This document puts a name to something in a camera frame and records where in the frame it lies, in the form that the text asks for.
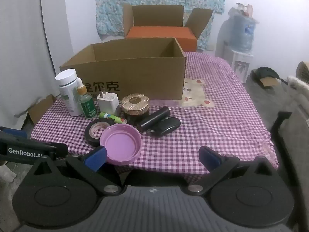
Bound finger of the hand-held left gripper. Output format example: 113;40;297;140
0;126;28;140

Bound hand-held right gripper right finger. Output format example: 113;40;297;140
188;146;278;196

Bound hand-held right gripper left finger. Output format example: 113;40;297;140
30;146;121;195

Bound black cylinder case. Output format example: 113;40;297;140
138;106;171;133

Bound white bottle with white cap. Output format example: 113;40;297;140
55;69;84;117

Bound brown cardboard box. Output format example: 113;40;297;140
60;37;187;101

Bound black tape roll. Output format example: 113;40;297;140
84;119;117;148

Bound small cardboard box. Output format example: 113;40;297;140
28;94;57;125

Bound purple checked tablecloth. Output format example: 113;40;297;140
31;51;279;175

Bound green glue stick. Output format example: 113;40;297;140
99;112;127;124

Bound black oval case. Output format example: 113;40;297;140
150;117;181;138

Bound green dropper bottle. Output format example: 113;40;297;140
77;78;96;119

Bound white charger plug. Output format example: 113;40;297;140
97;90;119;116

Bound gold lid jar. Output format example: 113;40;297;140
121;93;150;124

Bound cardboard scrap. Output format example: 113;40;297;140
259;77;278;88

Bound white water dispenser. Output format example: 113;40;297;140
215;17;254;83

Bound black dustpan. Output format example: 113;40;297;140
251;66;282;88

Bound white fluffy cloth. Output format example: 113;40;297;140
287;76;309;95

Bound wicker basket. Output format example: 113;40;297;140
296;61;309;78

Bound blue water jug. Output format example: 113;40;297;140
228;14;256;53

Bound large cardboard box with flaps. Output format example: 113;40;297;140
123;5;214;52

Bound small toiletry bottles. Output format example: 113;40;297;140
235;2;254;18

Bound wall cable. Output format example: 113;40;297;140
39;0;59;97

